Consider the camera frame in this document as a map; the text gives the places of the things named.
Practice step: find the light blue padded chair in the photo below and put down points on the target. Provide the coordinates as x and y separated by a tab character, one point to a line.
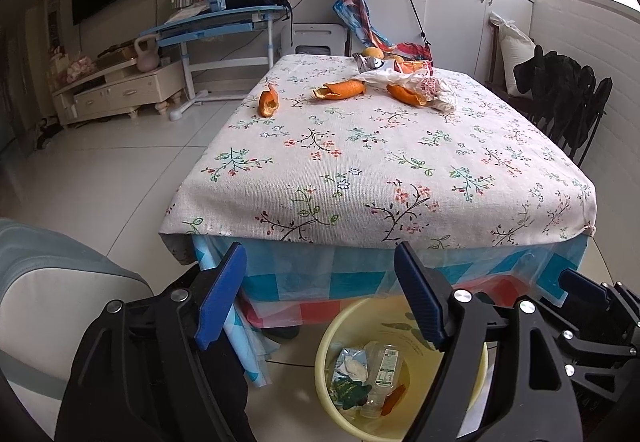
45	282

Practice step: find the pink kettlebell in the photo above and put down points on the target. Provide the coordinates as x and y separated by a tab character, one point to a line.
146	56

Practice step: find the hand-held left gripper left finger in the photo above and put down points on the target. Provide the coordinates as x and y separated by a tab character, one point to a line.
220	302

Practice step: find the orange fruit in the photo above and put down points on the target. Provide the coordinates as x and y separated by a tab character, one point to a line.
372	53
395	57

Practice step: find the blue study desk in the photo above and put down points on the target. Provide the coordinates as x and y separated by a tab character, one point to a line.
215	21

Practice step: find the black shoes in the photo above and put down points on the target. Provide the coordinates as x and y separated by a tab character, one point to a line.
47	131

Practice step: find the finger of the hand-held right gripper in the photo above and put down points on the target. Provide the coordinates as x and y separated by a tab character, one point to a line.
600	347
582	287

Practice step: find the person's black trouser leg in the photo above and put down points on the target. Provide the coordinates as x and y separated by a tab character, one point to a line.
241	412

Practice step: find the pink items on stand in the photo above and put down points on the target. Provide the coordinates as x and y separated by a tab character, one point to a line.
75	66

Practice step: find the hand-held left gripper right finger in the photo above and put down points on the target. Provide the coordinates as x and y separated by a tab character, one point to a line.
422	297

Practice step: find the blue wrapped table leg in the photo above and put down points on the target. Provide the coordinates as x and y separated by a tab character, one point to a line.
247	347

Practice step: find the clear plastic bottle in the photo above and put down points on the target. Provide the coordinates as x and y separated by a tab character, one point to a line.
387	372

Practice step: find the long orange peel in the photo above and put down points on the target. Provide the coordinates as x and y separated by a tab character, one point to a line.
340	90

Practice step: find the black jacket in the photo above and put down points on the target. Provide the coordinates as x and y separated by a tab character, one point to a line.
560	91

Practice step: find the floral tablecloth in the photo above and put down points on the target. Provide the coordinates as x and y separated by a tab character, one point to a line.
375	161

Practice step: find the clear plastic bag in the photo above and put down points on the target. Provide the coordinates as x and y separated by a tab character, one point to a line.
425	81

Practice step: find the cream television stand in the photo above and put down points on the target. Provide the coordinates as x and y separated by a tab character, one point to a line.
120	91

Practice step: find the yellow plastic basin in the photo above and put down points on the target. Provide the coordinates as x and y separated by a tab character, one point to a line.
340	322

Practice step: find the wide orange peel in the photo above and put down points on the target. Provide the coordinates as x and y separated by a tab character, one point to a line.
407	96

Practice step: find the blue white milk carton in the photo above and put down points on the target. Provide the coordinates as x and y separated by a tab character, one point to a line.
350	389

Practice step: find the small curved orange peel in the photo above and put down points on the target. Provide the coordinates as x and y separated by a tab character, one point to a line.
269	101

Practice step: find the white pillow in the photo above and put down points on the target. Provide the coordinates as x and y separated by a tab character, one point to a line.
515	51

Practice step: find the colourful printed bag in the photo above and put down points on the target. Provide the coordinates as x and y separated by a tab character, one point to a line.
365	21

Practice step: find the red snack wrapper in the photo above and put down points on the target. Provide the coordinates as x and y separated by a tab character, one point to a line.
412	66

